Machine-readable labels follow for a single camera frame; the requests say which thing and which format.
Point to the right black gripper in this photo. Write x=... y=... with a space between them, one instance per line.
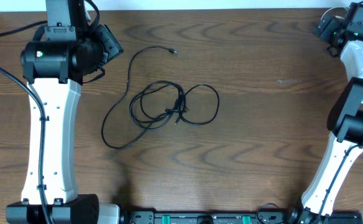
x=326 y=32

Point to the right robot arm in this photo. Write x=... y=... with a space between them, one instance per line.
x=345 y=123

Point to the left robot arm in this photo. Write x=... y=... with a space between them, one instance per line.
x=65 y=50

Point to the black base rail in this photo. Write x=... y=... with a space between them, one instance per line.
x=148 y=217

